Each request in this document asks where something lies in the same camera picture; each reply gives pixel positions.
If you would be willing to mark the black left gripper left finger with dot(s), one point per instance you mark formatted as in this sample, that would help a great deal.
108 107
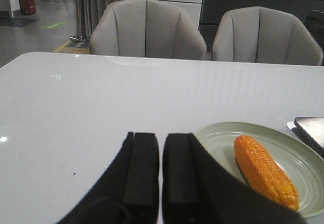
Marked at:
128 191

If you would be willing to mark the digital kitchen scale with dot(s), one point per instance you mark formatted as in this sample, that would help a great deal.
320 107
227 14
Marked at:
310 131

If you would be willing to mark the metal stanchion post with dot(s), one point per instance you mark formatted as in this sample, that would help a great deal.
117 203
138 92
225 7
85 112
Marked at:
81 34

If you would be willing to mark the light green plate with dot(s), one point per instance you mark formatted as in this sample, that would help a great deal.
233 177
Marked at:
302 164

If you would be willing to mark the left grey upholstered chair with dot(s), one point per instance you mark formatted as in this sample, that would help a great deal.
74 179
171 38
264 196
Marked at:
147 29

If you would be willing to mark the orange corn cob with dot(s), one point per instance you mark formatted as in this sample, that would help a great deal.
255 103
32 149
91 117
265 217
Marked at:
263 174

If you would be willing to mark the right grey upholstered chair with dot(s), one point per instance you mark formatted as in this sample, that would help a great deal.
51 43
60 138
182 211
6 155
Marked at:
264 35

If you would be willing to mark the grey upholstered chair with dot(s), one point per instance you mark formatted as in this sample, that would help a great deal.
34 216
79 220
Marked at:
264 35
147 29

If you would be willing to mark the red trash bin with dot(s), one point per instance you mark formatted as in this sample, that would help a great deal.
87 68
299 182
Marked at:
27 7

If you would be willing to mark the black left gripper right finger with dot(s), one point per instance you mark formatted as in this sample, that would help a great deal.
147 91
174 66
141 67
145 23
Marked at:
197 189

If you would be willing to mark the dark grey counter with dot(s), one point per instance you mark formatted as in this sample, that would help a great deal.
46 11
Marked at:
310 12

